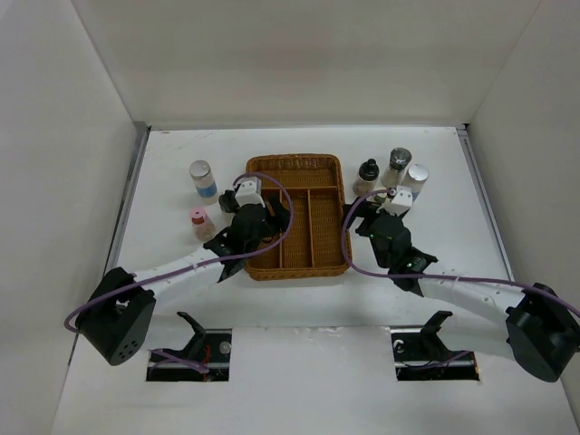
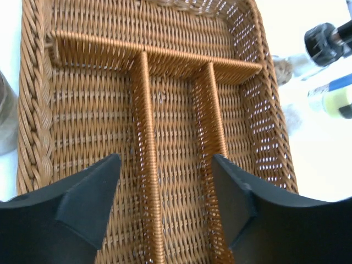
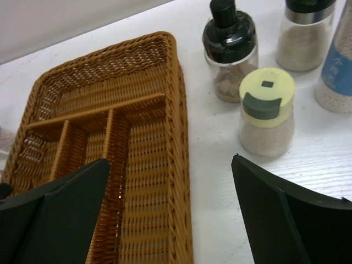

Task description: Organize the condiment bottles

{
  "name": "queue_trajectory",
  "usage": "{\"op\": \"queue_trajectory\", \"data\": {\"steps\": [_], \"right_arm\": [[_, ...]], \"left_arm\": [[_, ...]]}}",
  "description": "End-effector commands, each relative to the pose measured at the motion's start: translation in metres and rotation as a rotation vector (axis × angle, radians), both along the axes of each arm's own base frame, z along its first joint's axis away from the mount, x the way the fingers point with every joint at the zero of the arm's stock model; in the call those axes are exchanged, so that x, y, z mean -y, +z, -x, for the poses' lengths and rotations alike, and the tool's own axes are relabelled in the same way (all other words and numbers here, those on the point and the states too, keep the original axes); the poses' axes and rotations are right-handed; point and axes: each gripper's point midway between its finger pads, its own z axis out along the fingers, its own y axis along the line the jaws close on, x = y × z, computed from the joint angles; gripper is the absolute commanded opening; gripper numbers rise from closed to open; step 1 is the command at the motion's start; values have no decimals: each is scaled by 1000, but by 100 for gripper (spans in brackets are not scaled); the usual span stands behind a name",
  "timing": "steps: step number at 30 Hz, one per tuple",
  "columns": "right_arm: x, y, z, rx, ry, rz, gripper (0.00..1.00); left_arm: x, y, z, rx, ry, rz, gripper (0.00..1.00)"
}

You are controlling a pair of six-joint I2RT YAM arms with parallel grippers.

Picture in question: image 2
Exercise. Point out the brown wicker divided basket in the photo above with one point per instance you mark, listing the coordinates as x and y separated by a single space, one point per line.
166 85

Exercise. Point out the black-capped glass spice bottle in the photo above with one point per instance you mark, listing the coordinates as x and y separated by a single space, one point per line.
324 45

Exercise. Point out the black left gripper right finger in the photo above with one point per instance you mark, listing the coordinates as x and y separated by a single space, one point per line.
266 224

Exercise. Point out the yellow-capped white bottle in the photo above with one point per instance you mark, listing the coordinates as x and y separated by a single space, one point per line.
333 98

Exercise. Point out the dark-lid glass spice jar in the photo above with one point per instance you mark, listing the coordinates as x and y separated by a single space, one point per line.
9 118

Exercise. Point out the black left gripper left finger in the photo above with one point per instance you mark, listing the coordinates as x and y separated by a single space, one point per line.
64 222

